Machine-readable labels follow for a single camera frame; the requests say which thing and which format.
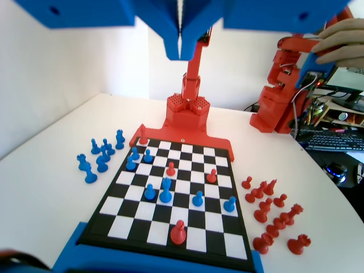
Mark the blue base plate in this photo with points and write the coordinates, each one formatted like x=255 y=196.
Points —
x=68 y=256

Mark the blue chess rook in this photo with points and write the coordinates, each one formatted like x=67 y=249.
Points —
x=82 y=162
x=120 y=142

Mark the computer monitor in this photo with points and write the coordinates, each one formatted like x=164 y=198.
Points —
x=348 y=79

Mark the red robot arm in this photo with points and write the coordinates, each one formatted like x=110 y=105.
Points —
x=190 y=74

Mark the wooden desk shelf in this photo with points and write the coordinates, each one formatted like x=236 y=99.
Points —
x=330 y=109

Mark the bare human hand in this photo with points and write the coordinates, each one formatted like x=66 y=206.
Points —
x=344 y=42

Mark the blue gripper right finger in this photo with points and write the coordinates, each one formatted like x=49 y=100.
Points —
x=270 y=14

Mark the blue chess pawn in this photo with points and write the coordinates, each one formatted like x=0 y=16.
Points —
x=134 y=155
x=105 y=143
x=149 y=194
x=197 y=200
x=130 y=165
x=147 y=157
x=229 y=205

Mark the red piece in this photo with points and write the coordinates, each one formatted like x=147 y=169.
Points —
x=143 y=136

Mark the red base plate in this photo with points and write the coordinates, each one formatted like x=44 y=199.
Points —
x=199 y=138

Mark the red pawn near edge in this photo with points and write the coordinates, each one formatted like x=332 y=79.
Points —
x=177 y=234

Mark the black white chessboard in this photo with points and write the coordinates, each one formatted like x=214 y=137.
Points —
x=159 y=216

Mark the black computer mouse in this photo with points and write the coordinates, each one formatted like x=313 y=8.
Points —
x=337 y=170

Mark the red leader arm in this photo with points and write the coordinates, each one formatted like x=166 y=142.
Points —
x=270 y=108

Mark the black computer keyboard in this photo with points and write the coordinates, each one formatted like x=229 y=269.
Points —
x=330 y=142

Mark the small round gauge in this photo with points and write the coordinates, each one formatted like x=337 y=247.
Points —
x=343 y=116

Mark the red chess bishop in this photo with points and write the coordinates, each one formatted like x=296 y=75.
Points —
x=261 y=216

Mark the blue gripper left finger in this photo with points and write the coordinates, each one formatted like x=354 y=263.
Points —
x=99 y=12

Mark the blue chess king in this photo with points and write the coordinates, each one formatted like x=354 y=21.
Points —
x=165 y=196

